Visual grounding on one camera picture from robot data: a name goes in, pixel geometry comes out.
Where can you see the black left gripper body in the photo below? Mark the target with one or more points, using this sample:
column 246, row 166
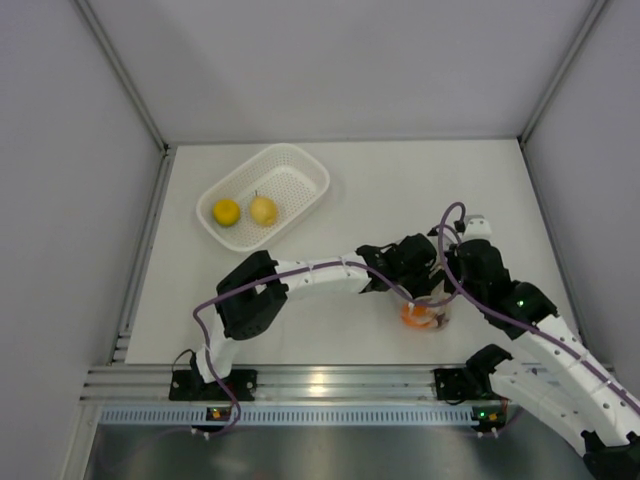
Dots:
column 413, row 281

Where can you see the clear zip top bag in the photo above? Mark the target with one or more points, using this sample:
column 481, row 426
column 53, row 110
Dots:
column 429, row 306

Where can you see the yellow fake pear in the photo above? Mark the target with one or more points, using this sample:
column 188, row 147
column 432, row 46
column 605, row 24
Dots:
column 263, row 210

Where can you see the yellow green fake lemon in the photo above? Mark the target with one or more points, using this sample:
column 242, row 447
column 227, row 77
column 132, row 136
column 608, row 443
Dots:
column 226, row 212

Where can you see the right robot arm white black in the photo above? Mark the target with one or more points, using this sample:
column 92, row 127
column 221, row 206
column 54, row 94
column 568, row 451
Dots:
column 586, row 405

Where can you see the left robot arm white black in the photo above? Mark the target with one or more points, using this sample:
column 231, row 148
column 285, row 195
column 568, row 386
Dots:
column 410, row 253

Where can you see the orange fake fruit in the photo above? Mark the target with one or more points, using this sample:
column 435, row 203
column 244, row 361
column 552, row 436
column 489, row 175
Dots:
column 418, row 317

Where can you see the white perforated plastic basket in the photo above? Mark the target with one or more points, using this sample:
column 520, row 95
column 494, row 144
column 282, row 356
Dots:
column 287, row 174

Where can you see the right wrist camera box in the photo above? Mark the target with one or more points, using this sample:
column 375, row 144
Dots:
column 475, row 226

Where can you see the aluminium corner frame post right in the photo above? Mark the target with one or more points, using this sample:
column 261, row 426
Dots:
column 577, row 43

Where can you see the aluminium corner frame post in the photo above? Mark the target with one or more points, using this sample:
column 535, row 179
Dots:
column 119, row 69
column 577, row 43

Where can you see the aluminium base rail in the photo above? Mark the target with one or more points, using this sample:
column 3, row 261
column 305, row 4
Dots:
column 120, row 383

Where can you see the white slotted cable duct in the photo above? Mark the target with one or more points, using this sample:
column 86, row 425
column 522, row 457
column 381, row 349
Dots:
column 279, row 415

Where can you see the aluminium corner frame post left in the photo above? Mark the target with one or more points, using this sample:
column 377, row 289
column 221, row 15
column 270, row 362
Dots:
column 119, row 69

